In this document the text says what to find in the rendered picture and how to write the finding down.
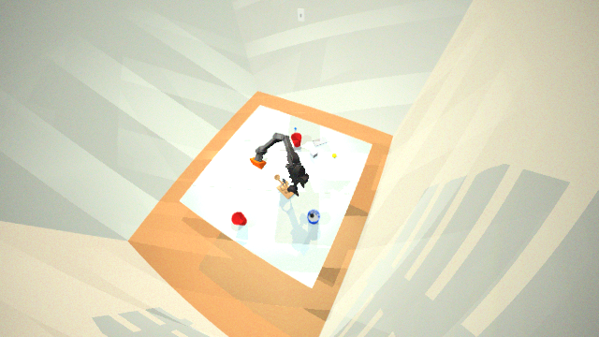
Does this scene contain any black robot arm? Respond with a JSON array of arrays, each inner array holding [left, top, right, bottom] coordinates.
[[254, 132, 310, 184]]

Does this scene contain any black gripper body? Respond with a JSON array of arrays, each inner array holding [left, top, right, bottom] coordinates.
[[287, 175, 298, 192]]

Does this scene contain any blue mug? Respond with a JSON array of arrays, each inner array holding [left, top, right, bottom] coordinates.
[[307, 210, 320, 225]]

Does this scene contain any red cup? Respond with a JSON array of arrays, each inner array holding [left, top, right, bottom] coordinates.
[[231, 212, 247, 226], [291, 132, 301, 147]]

